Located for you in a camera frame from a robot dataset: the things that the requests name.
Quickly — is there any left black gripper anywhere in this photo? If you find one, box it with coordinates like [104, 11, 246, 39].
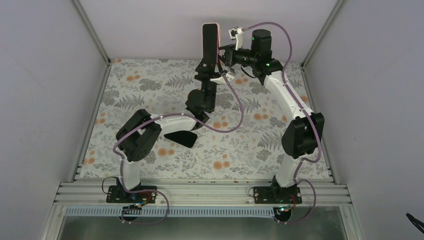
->
[193, 52, 221, 111]

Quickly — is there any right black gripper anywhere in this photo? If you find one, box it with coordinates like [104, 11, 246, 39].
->
[212, 44, 258, 68]

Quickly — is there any black smartphone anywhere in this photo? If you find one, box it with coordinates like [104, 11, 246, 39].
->
[202, 23, 219, 65]

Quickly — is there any pink phone case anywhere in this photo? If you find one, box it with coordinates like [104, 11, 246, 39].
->
[202, 22, 222, 66]

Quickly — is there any black phone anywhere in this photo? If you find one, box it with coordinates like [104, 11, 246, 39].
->
[164, 130, 198, 149]

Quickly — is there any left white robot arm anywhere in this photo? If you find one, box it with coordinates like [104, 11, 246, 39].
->
[113, 57, 221, 203]

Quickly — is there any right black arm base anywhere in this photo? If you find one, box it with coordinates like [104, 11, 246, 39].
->
[253, 185, 303, 205]

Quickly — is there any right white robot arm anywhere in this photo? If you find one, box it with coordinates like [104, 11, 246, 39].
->
[220, 27, 325, 204]

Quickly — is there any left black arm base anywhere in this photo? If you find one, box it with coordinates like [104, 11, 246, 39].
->
[105, 184, 157, 204]

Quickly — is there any black object at edge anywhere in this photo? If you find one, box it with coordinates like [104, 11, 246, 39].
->
[405, 212, 424, 234]

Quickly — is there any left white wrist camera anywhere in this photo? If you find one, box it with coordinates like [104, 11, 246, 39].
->
[210, 70, 236, 85]

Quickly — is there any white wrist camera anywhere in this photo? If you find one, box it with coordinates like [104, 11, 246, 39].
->
[228, 27, 244, 50]
[210, 70, 236, 85]

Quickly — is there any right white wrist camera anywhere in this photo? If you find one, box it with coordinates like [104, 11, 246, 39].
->
[228, 27, 244, 50]

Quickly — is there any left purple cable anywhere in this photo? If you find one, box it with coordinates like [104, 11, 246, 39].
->
[112, 71, 245, 193]

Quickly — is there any aluminium mounting rail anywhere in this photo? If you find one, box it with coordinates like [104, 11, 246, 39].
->
[53, 179, 352, 207]

